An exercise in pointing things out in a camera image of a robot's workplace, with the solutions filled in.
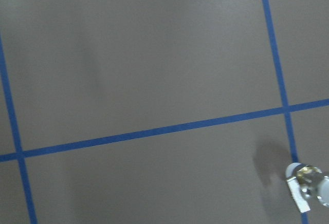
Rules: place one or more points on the brass white PPR valve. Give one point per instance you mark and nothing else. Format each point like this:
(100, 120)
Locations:
(306, 182)

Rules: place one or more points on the brown paper table mat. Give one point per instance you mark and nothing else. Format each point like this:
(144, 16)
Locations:
(161, 111)

